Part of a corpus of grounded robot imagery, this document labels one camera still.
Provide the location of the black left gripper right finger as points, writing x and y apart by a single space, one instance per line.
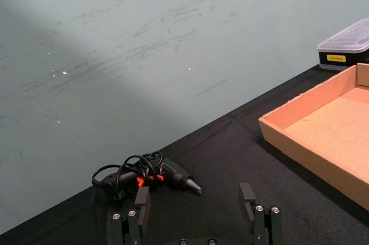
261 221

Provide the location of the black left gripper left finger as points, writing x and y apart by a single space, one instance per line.
143 202

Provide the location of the black table cloth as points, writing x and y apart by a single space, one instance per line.
219 170

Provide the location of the shallow brown cardboard tray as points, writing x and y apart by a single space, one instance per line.
325 129

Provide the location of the clear plastic case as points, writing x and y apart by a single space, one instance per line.
344 46

